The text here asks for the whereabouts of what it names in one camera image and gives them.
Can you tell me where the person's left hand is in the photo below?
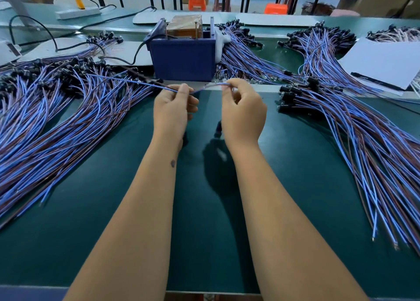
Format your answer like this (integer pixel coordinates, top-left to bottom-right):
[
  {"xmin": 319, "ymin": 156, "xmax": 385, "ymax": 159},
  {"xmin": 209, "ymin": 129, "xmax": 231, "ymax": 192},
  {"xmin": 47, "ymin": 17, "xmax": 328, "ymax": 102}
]
[{"xmin": 154, "ymin": 82, "xmax": 200, "ymax": 146}]

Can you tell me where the person's right hand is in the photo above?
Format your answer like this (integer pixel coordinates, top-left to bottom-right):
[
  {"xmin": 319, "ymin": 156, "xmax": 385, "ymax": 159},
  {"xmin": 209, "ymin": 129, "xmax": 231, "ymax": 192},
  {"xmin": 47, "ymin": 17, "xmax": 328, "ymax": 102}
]
[{"xmin": 221, "ymin": 78, "xmax": 268, "ymax": 148}]

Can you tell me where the blue brown plug cable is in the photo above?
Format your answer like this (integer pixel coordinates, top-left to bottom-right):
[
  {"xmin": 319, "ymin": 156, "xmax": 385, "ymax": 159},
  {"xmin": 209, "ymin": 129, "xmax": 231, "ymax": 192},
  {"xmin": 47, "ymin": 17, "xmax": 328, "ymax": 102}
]
[{"xmin": 85, "ymin": 71, "xmax": 234, "ymax": 96}]

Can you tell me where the blue plastic tester box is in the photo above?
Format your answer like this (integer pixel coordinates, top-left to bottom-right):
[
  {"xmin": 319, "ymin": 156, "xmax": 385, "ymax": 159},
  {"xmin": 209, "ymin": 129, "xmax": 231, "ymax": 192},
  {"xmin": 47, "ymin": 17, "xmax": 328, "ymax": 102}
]
[{"xmin": 146, "ymin": 17, "xmax": 217, "ymax": 82}]

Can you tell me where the pile of wired lamps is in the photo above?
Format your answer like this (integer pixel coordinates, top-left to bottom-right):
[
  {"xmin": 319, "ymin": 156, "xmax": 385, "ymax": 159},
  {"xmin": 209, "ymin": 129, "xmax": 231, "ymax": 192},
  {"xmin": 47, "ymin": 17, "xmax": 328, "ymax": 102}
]
[
  {"xmin": 0, "ymin": 55, "xmax": 164, "ymax": 229},
  {"xmin": 277, "ymin": 78, "xmax": 420, "ymax": 252}
]

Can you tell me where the person's right forearm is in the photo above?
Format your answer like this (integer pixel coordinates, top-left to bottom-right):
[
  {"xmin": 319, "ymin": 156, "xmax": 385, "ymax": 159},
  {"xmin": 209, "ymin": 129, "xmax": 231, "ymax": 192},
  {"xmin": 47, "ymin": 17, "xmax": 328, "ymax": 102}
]
[{"xmin": 228, "ymin": 141, "xmax": 370, "ymax": 301}]

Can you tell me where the person's left forearm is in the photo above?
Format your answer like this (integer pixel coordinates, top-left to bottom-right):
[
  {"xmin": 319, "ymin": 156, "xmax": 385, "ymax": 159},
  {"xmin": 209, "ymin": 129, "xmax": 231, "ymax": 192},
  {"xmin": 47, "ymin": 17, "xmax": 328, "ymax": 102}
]
[{"xmin": 63, "ymin": 140, "xmax": 185, "ymax": 301}]

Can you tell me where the white power strip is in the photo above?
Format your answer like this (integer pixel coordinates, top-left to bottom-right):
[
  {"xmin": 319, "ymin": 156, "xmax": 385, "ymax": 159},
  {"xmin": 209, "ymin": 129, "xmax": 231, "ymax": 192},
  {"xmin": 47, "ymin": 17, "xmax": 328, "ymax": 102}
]
[{"xmin": 56, "ymin": 6, "xmax": 102, "ymax": 20}]

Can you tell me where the white flat mat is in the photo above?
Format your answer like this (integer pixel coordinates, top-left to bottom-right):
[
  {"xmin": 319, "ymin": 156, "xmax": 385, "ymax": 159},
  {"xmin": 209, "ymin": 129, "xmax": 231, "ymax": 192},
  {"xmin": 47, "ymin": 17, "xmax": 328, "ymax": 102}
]
[
  {"xmin": 20, "ymin": 38, "xmax": 153, "ymax": 67},
  {"xmin": 236, "ymin": 13, "xmax": 322, "ymax": 28},
  {"xmin": 133, "ymin": 10, "xmax": 236, "ymax": 26}
]

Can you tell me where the brown cardboard block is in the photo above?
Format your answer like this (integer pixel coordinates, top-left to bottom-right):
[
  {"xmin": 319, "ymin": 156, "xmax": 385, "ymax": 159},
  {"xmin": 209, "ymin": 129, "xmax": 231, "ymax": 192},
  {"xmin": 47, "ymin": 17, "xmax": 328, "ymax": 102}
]
[{"xmin": 167, "ymin": 15, "xmax": 203, "ymax": 39}]

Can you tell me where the black pen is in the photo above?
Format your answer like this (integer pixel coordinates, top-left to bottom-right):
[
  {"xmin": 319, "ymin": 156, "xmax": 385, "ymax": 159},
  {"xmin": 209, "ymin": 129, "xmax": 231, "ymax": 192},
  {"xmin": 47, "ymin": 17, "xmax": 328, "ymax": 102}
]
[{"xmin": 350, "ymin": 72, "xmax": 406, "ymax": 92}]

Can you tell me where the pink plastic stool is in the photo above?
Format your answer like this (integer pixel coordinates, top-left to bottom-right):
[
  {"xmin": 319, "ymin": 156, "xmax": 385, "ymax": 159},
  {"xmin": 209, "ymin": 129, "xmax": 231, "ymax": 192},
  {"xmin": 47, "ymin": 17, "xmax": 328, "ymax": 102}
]
[{"xmin": 329, "ymin": 9, "xmax": 361, "ymax": 18}]

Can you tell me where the white paper sheet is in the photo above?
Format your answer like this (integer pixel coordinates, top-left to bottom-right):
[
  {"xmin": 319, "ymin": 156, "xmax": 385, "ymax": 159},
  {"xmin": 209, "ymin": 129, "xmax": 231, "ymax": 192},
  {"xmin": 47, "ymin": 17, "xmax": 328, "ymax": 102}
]
[{"xmin": 338, "ymin": 38, "xmax": 420, "ymax": 92}]

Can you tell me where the white plastic device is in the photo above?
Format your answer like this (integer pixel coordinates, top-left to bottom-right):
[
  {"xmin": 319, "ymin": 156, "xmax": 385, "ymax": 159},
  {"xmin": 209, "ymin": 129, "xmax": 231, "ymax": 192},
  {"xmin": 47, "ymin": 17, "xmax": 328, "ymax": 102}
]
[{"xmin": 0, "ymin": 40, "xmax": 22, "ymax": 64}]

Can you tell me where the black power cable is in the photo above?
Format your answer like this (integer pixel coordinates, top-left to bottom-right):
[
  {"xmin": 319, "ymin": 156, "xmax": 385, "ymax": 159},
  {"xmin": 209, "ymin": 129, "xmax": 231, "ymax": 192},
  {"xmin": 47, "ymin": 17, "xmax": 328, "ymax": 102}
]
[{"xmin": 9, "ymin": 5, "xmax": 157, "ymax": 52}]

